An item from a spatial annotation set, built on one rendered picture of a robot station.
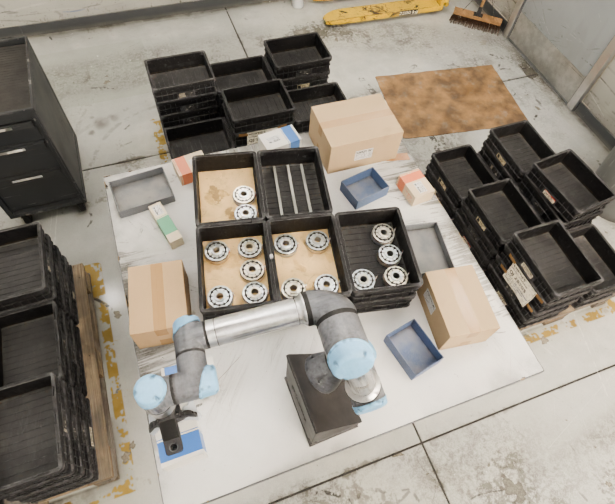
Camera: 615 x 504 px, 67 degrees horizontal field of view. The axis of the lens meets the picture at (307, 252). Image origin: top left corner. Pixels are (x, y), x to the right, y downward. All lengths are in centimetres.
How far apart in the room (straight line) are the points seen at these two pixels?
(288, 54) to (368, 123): 124
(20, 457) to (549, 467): 251
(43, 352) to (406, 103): 312
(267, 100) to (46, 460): 230
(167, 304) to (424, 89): 302
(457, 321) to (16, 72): 256
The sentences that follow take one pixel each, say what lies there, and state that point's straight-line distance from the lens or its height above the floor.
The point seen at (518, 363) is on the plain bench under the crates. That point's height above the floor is 70.
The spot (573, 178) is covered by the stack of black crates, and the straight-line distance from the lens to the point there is 328.
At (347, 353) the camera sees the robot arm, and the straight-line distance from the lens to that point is 116.
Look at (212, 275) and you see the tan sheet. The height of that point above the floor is 83.
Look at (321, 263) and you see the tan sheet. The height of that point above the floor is 83.
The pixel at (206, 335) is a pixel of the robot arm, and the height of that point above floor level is 143.
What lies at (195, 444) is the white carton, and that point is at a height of 114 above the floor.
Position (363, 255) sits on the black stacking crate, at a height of 83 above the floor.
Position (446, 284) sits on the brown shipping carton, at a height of 86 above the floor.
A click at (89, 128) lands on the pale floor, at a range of 392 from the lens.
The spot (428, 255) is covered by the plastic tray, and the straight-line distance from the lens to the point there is 230.
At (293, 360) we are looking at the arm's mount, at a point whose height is 97.
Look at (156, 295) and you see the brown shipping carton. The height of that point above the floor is 86.
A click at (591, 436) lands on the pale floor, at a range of 312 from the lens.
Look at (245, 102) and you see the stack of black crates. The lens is 317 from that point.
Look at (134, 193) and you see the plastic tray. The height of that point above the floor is 70.
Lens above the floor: 258
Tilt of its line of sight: 59 degrees down
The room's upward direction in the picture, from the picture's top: 7 degrees clockwise
